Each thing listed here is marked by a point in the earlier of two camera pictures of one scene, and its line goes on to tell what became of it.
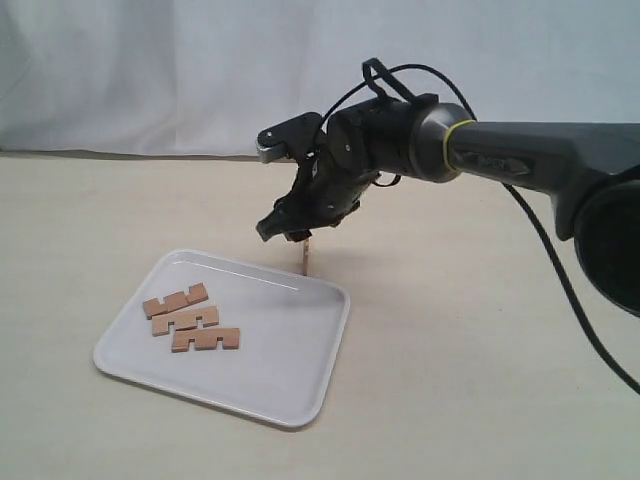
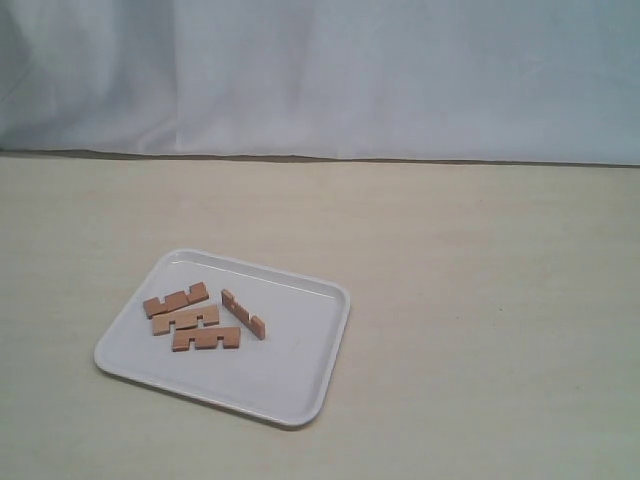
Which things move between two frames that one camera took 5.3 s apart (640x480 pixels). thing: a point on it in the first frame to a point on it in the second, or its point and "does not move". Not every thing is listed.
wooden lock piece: x=306 y=256 to x=255 y=325
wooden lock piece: x=185 y=319 does not move
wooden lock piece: x=197 y=293 does not move
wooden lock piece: x=205 y=338 does not move
